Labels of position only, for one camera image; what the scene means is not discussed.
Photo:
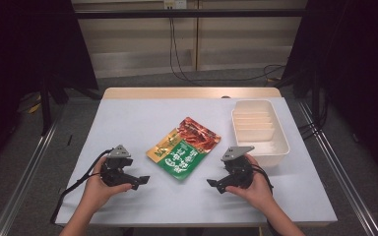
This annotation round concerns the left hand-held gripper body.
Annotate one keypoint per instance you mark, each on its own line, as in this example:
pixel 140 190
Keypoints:
pixel 114 173

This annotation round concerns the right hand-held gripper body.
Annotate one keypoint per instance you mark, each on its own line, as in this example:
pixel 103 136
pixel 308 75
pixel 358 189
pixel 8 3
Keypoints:
pixel 239 170

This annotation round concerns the person's left hand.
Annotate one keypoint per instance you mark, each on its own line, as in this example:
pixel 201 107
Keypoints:
pixel 96 191

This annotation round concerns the person's right hand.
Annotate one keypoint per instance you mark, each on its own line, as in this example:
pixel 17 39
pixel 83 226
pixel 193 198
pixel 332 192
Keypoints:
pixel 257 193

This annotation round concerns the white table sheet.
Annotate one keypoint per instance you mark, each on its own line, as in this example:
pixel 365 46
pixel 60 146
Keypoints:
pixel 164 203

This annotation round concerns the white plastic container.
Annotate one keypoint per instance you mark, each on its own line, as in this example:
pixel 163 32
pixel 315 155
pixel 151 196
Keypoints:
pixel 259 131

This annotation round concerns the green and red snack packet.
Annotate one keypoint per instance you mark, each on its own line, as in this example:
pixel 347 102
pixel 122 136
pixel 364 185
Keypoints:
pixel 183 149

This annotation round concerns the black metal stand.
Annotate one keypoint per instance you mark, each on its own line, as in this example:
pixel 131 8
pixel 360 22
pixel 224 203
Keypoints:
pixel 46 105

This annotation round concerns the yellow object on floor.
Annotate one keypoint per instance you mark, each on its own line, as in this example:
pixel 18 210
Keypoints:
pixel 34 105

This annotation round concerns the black curtain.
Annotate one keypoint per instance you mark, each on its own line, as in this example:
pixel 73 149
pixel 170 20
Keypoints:
pixel 357 65
pixel 23 46

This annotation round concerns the black horizontal metal bar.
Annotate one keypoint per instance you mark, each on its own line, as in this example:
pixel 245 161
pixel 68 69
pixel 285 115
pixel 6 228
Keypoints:
pixel 190 13

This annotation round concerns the silver metal floor rail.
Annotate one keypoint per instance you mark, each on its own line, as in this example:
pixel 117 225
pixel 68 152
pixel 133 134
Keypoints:
pixel 23 177
pixel 338 173

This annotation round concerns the white wall socket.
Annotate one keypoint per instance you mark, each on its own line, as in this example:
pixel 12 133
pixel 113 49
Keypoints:
pixel 175 4

